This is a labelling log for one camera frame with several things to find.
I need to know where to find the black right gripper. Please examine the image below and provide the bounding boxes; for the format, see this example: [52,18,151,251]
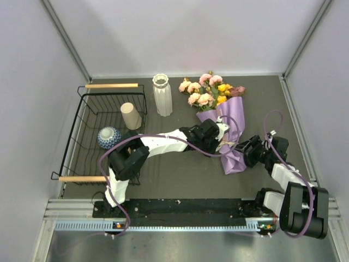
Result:
[231,134,273,167]

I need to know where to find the cream printed ribbon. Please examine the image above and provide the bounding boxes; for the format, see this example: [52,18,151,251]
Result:
[217,138,236,150]

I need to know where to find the purple flower bouquet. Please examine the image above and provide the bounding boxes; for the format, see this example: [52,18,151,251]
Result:
[178,72,246,175]

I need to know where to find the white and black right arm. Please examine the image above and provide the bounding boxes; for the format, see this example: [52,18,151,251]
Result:
[237,133,329,239]

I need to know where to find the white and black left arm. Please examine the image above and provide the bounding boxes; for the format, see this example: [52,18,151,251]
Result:
[104,118,229,217]

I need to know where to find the white ribbed ceramic vase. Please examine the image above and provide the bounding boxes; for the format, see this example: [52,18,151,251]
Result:
[152,74,172,117]

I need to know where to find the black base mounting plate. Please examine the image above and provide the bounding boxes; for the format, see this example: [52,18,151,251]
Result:
[93,199,273,218]

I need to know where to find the beige paper cup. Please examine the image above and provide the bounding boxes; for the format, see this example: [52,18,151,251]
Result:
[121,102,142,130]

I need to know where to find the blue white patterned bowl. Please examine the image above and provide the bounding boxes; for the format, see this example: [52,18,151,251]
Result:
[97,127,122,150]

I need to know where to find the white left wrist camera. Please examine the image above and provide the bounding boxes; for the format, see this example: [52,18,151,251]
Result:
[215,116,230,141]

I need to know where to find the black wire basket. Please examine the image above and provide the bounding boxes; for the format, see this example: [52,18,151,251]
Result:
[51,84,147,185]

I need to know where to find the grey slotted cable duct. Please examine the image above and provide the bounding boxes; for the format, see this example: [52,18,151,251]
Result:
[55,221,272,233]

